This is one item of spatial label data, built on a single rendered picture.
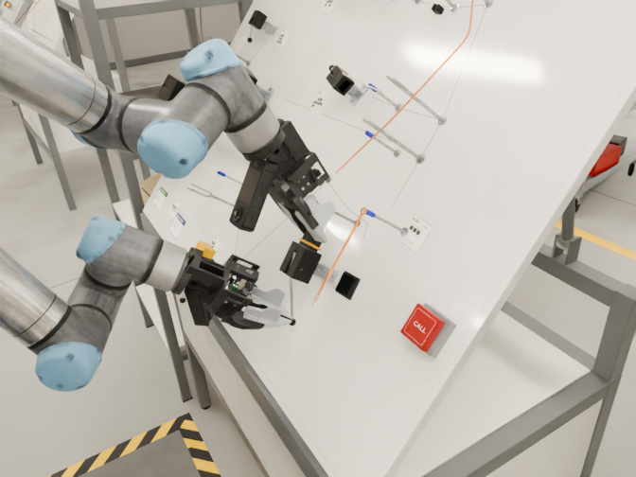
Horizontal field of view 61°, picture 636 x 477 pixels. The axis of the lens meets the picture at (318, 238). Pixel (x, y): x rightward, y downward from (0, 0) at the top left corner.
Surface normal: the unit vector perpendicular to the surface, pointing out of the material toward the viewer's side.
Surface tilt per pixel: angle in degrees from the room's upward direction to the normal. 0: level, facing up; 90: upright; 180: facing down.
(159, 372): 0
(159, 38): 90
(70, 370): 90
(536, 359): 0
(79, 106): 108
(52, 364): 90
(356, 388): 51
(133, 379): 0
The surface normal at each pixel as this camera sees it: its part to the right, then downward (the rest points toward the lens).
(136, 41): 0.56, 0.39
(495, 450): -0.06, -0.86
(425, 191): -0.70, -0.31
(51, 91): 0.69, 0.58
